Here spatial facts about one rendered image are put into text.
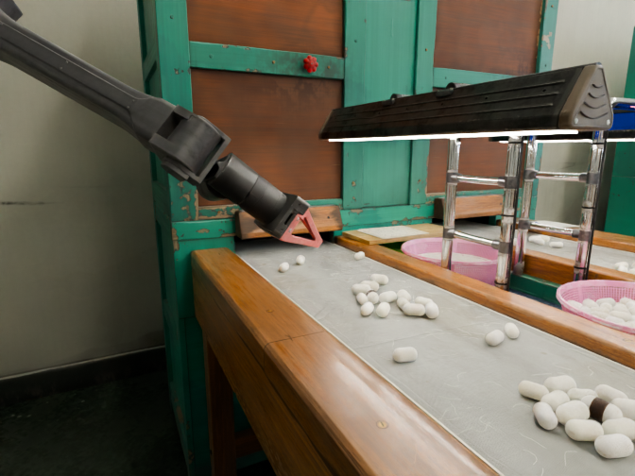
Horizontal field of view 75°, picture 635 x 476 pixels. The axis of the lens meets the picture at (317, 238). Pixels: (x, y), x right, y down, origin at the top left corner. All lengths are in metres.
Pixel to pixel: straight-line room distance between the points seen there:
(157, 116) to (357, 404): 0.44
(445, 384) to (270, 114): 0.84
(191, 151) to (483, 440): 0.48
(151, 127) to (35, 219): 1.40
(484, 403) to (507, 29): 1.38
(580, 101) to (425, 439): 0.39
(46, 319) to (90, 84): 1.51
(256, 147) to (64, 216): 1.03
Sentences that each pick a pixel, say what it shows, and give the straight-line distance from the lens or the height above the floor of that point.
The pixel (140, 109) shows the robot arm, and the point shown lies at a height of 1.07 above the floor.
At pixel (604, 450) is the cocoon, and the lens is 0.50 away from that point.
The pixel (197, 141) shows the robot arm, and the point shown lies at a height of 1.03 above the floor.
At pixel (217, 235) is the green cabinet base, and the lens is 1.13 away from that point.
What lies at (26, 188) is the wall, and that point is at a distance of 1.96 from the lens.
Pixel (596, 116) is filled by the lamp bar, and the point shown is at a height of 1.05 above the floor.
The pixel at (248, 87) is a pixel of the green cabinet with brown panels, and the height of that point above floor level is 1.17.
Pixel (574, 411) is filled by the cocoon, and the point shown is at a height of 0.76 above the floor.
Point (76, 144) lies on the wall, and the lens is 1.93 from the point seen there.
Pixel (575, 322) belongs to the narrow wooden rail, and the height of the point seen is 0.76.
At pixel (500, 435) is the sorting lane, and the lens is 0.49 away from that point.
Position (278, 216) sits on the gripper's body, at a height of 0.92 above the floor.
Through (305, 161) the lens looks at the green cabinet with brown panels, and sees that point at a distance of 1.20.
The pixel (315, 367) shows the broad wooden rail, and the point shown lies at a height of 0.76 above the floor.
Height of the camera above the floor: 1.02
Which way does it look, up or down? 12 degrees down
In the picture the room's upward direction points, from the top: straight up
